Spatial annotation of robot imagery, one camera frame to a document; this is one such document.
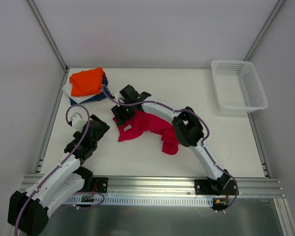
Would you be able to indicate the folded orange t-shirt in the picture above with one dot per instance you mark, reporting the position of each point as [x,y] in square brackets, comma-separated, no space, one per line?
[87,83]

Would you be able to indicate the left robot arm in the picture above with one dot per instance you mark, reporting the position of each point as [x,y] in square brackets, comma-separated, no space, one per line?
[30,211]

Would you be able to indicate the left aluminium frame post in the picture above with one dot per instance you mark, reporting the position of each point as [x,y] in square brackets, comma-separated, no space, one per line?
[43,26]

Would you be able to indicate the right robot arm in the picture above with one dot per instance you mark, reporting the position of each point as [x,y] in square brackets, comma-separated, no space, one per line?
[190,130]

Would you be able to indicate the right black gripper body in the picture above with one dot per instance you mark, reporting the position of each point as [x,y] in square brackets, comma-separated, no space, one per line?
[123,114]

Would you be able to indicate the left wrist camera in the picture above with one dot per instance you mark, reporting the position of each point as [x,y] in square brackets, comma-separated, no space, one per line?
[77,122]

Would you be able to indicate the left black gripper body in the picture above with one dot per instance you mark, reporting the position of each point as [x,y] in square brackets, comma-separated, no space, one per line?
[98,125]

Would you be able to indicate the white plastic basket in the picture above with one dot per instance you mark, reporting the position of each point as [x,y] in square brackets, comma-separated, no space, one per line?
[238,88]

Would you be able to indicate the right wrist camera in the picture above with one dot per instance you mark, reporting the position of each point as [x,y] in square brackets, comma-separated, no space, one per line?
[116,95]

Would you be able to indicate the aluminium frame post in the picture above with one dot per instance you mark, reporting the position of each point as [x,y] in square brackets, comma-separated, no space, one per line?
[43,26]
[264,29]

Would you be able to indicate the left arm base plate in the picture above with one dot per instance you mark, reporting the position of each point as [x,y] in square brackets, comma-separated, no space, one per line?
[95,184]

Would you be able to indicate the white slotted cable duct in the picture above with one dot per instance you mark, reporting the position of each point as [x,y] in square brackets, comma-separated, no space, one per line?
[140,201]

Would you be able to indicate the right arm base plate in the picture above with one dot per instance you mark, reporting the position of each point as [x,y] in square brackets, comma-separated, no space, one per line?
[214,187]

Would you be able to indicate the aluminium mounting rail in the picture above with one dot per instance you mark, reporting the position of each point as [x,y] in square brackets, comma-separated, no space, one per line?
[184,186]

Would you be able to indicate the right aluminium frame post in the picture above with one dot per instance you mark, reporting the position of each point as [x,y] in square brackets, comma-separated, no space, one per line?
[264,29]

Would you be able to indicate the folded white t-shirt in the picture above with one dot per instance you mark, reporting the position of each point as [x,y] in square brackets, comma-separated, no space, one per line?
[67,89]

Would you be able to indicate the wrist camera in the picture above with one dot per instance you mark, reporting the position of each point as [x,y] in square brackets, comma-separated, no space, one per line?
[116,95]
[77,122]

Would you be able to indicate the crimson red t-shirt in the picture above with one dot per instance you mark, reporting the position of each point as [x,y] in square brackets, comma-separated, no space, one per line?
[144,122]

